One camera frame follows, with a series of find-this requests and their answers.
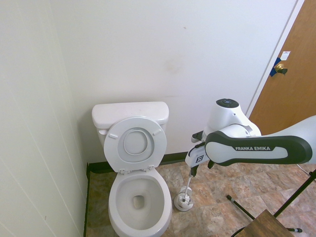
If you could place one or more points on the black baseboard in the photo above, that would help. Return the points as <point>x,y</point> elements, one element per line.
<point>98,166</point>

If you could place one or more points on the white door frame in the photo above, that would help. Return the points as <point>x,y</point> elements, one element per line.
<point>271,69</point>

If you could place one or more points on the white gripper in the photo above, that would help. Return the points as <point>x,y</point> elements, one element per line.
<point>195,155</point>

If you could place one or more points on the brown wooden door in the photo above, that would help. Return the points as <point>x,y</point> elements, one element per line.
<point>293,81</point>

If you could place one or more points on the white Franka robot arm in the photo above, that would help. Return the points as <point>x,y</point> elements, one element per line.
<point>251,148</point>

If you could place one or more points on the white toilet tank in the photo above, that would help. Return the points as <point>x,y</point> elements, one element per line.
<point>128,111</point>

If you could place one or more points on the black camera tripod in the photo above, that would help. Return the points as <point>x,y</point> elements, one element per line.
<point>293,195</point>

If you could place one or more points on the white toilet brush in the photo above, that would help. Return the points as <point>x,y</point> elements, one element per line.
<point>186,185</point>

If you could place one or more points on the dark wooden table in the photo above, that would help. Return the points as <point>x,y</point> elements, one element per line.
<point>269,225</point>

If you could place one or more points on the white paper label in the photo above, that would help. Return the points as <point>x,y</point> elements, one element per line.
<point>285,55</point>

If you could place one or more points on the blue tape strip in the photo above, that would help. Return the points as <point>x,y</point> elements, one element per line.
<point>274,71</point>

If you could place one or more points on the white toilet brush holder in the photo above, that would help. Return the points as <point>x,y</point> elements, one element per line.
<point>182,208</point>

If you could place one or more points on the white toilet seat and lid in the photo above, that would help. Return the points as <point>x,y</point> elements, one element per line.
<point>135,143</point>

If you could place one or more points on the brass door knob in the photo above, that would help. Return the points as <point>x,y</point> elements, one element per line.
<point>280,67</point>

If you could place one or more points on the white toilet bowl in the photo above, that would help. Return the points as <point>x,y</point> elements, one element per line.
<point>161,197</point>

